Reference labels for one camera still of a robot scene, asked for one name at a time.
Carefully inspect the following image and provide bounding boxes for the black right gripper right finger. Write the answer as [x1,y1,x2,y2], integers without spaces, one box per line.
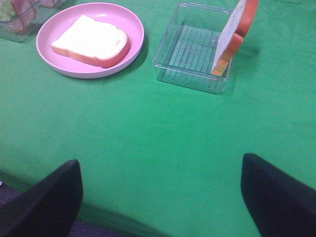
[240,153,316,237]

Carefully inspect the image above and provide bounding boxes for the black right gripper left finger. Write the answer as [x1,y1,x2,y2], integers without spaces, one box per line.
[0,160,83,237]

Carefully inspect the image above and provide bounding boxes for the bread slice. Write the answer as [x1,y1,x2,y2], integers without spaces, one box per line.
[211,0,259,76]
[51,15,130,68]

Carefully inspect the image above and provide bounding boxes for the bacon strip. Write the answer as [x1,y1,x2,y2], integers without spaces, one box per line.
[11,0,36,33]

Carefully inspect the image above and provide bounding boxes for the green lettuce leaf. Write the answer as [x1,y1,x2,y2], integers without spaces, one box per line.
[0,0,16,22]

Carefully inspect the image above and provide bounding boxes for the green table cloth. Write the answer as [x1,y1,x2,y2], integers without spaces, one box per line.
[0,0,316,237]

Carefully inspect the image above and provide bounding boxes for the clear right bread tray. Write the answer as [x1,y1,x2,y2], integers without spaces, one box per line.
[153,2,233,94]

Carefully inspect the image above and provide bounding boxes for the pink round plate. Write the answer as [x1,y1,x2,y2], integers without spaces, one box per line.
[36,2,145,79]

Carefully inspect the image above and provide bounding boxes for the clear left ingredient tray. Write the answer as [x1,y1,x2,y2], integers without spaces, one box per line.
[0,0,66,42]

